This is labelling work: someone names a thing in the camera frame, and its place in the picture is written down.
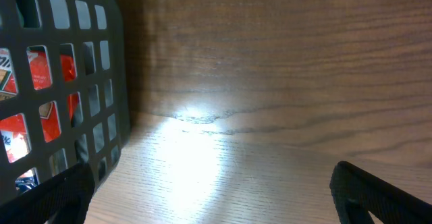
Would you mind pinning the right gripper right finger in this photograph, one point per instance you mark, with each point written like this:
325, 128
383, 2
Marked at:
358, 195

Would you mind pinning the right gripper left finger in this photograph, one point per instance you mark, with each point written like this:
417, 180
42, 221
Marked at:
64, 198

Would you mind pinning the Kleenex tissue multipack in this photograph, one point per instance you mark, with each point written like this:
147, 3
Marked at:
26, 181

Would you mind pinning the San Remo spaghetti packet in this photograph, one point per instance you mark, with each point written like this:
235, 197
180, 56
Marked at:
13, 129

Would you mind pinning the grey plastic lattice basket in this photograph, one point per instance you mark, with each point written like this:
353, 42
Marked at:
113, 119

